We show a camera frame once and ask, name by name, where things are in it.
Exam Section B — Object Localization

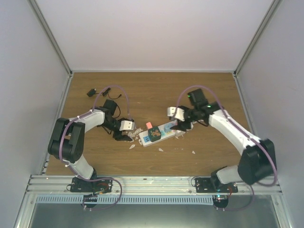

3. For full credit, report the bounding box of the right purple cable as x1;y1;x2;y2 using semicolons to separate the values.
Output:
173;85;278;211

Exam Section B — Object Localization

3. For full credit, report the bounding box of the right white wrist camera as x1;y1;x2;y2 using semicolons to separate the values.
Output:
167;106;185;121

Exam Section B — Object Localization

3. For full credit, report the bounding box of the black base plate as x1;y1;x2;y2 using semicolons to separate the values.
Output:
66;177;113;194
190;177;238;193

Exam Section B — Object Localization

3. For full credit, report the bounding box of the black plug with cable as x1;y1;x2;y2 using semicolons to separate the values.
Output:
86;87;122;100

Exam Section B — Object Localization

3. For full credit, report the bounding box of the dark green square adapter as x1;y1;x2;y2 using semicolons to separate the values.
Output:
148;127;162;142

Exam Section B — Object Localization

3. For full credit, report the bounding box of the light blue usb charger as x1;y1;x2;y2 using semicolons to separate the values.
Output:
164;122;175;133

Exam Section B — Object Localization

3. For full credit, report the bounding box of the aluminium front rail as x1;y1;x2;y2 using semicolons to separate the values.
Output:
26;175;283;195

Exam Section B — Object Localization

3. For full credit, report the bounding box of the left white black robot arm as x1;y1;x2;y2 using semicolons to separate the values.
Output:
47;99;135;192

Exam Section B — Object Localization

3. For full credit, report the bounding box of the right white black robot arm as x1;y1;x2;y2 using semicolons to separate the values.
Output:
167;85;278;192

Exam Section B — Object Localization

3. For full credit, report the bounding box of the white power strip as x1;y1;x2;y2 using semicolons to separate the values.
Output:
139;121;186;147

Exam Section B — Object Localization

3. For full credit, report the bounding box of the grey slotted cable duct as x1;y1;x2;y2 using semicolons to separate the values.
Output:
36;194;213;205

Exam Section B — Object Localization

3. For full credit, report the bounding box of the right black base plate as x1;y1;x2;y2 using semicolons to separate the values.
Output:
190;177;238;193

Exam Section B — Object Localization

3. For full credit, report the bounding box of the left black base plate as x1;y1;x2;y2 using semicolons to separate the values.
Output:
66;177;113;194

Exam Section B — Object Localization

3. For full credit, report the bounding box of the small pink plug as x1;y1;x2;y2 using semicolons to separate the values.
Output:
146;122;153;130

